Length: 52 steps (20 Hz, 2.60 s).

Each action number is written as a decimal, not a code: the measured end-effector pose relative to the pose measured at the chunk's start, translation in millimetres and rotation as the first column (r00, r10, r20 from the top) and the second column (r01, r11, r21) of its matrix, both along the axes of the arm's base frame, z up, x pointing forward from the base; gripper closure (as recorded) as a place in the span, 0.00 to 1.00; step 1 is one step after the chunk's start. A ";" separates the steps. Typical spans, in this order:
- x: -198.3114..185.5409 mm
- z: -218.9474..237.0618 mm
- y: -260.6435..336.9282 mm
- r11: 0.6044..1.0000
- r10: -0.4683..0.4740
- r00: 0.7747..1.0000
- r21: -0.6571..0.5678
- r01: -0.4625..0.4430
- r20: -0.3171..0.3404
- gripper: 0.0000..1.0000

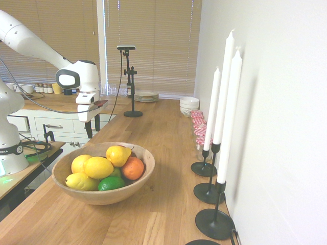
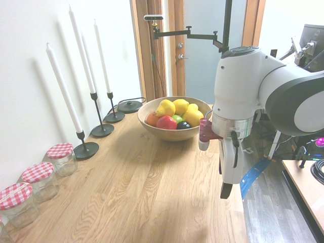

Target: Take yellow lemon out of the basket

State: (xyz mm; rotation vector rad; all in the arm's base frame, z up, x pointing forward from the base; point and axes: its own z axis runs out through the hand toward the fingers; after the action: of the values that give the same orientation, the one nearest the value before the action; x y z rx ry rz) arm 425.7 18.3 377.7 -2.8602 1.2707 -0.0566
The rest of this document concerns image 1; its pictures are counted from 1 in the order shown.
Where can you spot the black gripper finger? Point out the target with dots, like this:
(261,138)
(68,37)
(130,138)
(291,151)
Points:
(89,128)
(97,122)

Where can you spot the yellow lemon with pointed tip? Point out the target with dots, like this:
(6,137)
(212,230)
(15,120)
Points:
(81,182)

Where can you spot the wooden fruit bowl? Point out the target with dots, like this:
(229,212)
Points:
(102,197)

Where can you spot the white cup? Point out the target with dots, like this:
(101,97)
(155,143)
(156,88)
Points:
(27,88)
(17,87)

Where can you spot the medium black candle holder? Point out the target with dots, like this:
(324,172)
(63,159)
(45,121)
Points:
(207,194)

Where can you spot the tallest white candle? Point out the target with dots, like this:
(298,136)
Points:
(224,89)

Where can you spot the yellow pear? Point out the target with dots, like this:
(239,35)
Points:
(117,155)

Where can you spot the wide beige window blind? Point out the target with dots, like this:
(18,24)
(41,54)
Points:
(158,51)

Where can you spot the stack of white plates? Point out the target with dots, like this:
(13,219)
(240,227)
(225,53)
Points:
(146,97)

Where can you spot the wooden robot table black frame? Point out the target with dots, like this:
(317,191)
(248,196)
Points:
(38,163)

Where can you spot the thick long white candle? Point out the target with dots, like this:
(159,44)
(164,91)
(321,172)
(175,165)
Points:
(230,122)

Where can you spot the black camera stand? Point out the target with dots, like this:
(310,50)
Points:
(132,113)

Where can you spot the dark red wrist camera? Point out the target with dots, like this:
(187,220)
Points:
(101,103)

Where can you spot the small spice jar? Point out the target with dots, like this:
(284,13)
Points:
(41,88)
(46,88)
(37,88)
(50,89)

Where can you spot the yellow-orange round citrus fruit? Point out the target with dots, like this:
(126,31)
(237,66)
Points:
(77,163)

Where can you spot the narrow beige window blind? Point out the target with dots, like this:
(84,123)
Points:
(64,30)

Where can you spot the black cylindrical container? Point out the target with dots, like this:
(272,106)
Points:
(68,92)

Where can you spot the black round holder base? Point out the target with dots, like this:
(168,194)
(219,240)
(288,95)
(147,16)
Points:
(201,243)

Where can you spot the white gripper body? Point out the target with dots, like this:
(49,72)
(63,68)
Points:
(87,109)

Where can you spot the light green apple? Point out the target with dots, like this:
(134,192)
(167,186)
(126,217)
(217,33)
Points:
(117,173)

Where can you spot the orange fruit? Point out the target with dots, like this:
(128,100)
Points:
(132,168)

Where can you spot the yellow mug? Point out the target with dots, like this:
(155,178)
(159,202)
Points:
(57,88)

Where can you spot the tall black candle holder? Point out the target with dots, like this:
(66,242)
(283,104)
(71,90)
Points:
(214,225)

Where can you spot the green lime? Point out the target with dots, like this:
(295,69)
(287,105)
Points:
(111,183)

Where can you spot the white patterned ceramic bowl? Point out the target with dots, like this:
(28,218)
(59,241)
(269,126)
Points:
(188,111)

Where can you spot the short white candle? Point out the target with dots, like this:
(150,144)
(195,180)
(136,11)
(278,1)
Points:
(213,107)

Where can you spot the clear drinking glass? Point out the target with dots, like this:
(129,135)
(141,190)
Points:
(111,89)
(123,91)

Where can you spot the black clamp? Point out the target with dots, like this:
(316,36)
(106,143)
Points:
(48,134)

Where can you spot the white drawer cabinet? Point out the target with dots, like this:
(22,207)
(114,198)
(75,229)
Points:
(64,132)

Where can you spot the low black candle holder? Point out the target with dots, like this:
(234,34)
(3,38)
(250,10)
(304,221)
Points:
(201,169)

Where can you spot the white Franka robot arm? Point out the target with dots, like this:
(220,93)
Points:
(25,40)

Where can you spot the glass jar red checked lid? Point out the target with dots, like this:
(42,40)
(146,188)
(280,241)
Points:
(199,127)
(201,133)
(200,143)
(196,113)
(198,121)

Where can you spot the black stereo camera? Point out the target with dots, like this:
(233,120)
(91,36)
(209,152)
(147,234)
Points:
(126,47)

